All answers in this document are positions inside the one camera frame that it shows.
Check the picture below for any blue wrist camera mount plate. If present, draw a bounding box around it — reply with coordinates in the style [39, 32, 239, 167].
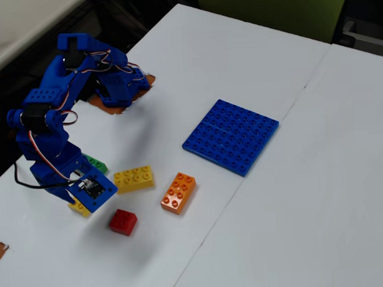
[67, 171, 119, 215]

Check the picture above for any green 2x4 block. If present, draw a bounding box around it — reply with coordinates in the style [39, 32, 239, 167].
[82, 152, 110, 176]

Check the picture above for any yellow 2x4 block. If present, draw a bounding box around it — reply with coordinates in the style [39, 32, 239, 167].
[112, 165, 156, 195]

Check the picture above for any orange 2x4 block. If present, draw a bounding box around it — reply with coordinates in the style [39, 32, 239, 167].
[159, 171, 198, 216]

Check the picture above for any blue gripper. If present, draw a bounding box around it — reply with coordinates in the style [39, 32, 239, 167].
[15, 121, 97, 208]

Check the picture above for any white background table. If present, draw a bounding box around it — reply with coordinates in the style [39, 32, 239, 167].
[0, 0, 94, 82]

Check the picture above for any blue 8x8 baseplate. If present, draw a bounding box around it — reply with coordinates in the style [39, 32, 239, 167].
[180, 96, 282, 180]

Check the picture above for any red white servo wire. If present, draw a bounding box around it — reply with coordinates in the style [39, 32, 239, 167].
[27, 109, 83, 184]

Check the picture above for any red 2x2 block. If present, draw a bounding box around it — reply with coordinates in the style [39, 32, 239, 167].
[108, 208, 139, 238]

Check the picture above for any black camera cable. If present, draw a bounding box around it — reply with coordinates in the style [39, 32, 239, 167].
[13, 159, 83, 190]

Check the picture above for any grey metal shelf bracket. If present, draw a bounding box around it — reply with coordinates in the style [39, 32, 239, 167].
[340, 14, 383, 61]

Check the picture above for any yellow 2x2 block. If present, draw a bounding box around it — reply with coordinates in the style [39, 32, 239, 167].
[67, 195, 92, 219]

